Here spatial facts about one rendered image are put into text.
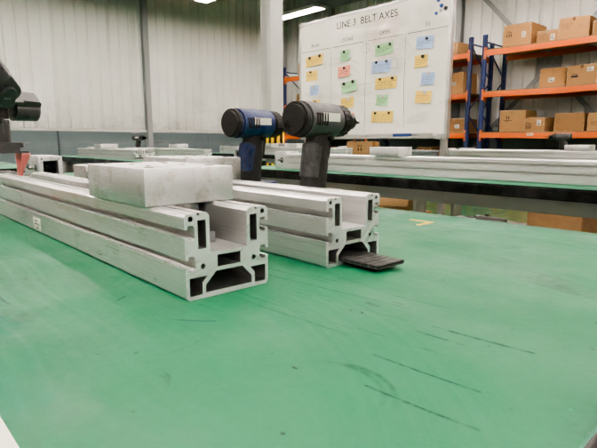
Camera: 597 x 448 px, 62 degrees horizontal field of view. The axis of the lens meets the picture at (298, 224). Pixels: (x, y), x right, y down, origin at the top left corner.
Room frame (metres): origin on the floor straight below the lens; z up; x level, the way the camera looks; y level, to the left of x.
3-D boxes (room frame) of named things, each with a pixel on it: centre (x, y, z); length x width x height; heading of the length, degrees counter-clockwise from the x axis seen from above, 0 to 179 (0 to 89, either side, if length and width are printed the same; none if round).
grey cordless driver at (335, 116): (0.91, -0.05, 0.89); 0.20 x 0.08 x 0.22; 141
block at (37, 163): (2.02, 1.03, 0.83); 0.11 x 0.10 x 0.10; 136
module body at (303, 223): (0.92, 0.20, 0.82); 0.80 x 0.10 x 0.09; 42
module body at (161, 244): (0.79, 0.34, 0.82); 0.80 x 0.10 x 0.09; 42
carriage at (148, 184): (0.60, 0.17, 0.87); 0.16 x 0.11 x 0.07; 42
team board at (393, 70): (4.09, -0.55, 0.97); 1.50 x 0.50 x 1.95; 43
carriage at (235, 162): (0.92, 0.20, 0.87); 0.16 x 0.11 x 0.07; 42
